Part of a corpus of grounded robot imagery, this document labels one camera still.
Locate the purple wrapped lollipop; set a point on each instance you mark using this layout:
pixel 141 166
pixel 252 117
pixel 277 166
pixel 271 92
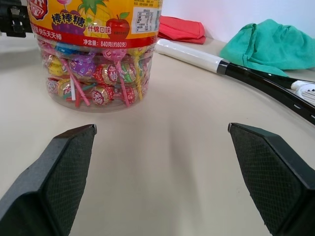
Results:
pixel 82 66

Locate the black racket with white grip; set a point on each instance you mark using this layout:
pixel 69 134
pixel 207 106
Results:
pixel 246 71

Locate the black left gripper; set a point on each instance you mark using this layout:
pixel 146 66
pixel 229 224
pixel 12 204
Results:
pixel 13 20

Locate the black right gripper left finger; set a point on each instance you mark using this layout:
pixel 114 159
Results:
pixel 49 186

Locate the yellow wrapped lollipop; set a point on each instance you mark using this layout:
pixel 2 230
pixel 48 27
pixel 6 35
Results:
pixel 55 66

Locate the clear plastic lollipop jar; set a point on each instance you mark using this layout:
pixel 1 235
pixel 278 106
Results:
pixel 98 27

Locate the red gold wrapped lollipop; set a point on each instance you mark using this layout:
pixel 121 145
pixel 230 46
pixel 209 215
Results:
pixel 107 73
pixel 102 94
pixel 64 88

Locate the red folded cloth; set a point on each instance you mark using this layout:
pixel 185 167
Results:
pixel 180 30

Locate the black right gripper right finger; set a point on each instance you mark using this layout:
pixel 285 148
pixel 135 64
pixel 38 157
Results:
pixel 275 177

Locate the green crumpled cloth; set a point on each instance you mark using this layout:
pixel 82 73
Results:
pixel 273 45

